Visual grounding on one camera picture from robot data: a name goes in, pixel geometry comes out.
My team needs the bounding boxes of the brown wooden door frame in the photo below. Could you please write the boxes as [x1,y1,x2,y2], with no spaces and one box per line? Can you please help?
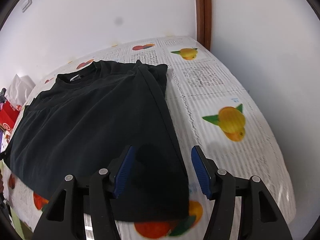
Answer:
[194,0,213,52]

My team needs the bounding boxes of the white light switch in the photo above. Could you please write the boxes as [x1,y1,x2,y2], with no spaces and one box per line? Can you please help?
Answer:
[21,0,33,13]

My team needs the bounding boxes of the red paper shopping bag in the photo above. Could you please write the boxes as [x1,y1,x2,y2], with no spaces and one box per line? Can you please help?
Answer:
[0,101,23,133]

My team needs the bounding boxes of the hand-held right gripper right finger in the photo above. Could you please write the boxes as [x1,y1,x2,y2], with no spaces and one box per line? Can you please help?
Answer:
[191,145,293,240]

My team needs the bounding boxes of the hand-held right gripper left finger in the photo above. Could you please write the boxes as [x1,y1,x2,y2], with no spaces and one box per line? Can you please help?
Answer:
[32,145,137,240]

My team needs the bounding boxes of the light green cloth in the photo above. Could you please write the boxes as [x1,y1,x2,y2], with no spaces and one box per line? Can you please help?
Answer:
[9,215,34,240]

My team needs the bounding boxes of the white plastic bag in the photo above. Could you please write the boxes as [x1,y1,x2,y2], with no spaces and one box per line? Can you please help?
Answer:
[5,74,36,105]

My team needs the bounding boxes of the fruit printed tablecloth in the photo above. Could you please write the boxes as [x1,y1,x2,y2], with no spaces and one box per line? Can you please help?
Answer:
[5,36,297,240]

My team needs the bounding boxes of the black sweatshirt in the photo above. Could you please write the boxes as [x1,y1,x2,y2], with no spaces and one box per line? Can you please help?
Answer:
[4,60,190,222]

